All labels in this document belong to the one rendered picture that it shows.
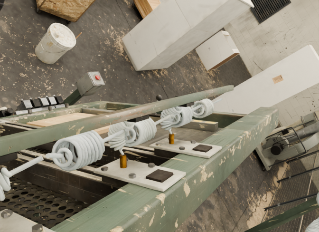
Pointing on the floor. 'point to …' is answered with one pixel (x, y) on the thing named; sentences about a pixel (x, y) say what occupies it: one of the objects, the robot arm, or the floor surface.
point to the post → (72, 98)
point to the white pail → (55, 43)
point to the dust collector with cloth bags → (289, 140)
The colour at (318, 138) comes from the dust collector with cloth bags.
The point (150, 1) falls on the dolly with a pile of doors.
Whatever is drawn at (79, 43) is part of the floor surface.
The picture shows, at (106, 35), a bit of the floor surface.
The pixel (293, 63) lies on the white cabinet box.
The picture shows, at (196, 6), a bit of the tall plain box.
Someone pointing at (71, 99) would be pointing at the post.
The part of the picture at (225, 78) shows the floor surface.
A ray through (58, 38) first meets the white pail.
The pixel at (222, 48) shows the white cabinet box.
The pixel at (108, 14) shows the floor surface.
